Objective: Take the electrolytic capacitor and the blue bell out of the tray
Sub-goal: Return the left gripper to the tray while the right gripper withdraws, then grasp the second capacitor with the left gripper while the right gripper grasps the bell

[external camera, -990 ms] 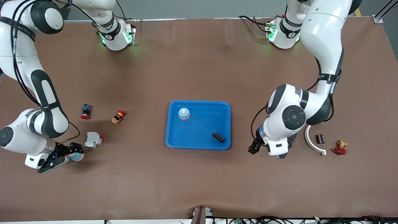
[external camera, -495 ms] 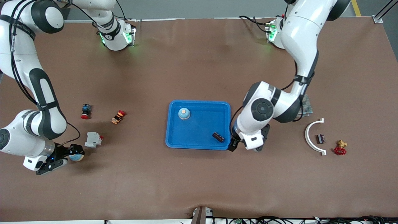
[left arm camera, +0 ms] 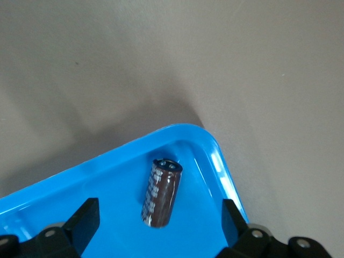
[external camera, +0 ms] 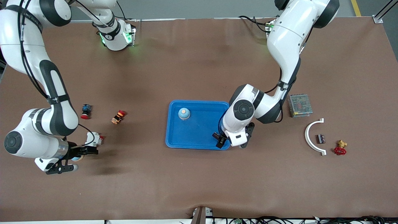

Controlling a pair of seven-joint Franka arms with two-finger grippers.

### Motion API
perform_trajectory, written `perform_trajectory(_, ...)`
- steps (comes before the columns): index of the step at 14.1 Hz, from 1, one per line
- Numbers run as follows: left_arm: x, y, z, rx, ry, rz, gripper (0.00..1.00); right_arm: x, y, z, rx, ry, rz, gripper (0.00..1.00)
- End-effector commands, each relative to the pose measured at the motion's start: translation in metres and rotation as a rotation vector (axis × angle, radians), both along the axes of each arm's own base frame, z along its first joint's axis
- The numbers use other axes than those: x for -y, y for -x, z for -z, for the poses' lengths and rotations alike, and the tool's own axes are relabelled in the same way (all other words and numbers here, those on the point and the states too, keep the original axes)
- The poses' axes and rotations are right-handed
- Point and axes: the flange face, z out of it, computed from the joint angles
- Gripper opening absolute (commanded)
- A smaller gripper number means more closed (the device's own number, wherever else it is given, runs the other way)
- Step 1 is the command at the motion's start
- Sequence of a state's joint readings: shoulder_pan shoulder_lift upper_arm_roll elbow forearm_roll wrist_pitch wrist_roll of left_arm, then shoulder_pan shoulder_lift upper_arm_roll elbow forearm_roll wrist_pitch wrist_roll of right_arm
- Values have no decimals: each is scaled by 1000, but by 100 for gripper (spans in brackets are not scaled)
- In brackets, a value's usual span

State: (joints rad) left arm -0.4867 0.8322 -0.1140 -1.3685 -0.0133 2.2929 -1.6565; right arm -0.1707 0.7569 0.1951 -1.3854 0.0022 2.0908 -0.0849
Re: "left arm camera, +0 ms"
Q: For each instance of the long brown capacitor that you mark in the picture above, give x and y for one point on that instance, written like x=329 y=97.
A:
x=161 y=193

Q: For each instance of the blue plastic tray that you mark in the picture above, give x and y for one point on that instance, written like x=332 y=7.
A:
x=107 y=182

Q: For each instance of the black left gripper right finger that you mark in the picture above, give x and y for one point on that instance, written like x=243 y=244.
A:
x=236 y=236

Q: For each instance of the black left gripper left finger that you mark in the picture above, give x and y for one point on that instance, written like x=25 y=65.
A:
x=78 y=231

